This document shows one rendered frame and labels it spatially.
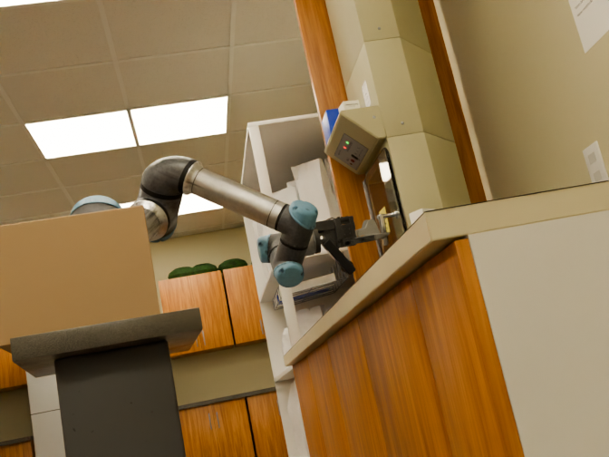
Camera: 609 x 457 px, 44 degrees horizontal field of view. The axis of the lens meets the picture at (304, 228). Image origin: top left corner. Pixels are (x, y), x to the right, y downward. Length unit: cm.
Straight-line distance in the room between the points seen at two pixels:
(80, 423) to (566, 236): 86
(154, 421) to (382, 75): 124
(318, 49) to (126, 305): 146
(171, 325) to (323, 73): 144
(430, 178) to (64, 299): 111
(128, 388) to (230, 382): 613
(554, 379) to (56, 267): 89
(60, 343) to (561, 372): 81
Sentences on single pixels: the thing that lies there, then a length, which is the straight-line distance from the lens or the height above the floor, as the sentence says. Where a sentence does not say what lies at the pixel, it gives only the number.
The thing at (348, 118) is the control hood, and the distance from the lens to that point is 215.
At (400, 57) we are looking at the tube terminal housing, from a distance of 226.
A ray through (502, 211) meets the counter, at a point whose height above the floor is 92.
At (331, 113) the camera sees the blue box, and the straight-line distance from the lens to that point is 237.
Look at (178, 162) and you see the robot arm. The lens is 199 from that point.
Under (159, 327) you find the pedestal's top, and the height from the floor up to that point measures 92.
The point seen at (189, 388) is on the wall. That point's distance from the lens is 752.
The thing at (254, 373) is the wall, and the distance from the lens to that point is 753.
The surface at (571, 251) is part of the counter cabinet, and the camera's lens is 103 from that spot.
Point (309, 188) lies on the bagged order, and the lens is 342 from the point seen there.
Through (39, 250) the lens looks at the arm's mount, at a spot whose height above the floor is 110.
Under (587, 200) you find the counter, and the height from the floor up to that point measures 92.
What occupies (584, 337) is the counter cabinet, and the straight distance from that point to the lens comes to 102.
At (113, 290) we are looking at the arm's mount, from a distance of 143.
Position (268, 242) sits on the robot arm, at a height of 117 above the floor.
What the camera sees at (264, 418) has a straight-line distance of 697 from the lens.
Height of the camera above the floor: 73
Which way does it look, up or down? 13 degrees up
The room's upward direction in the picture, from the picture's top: 12 degrees counter-clockwise
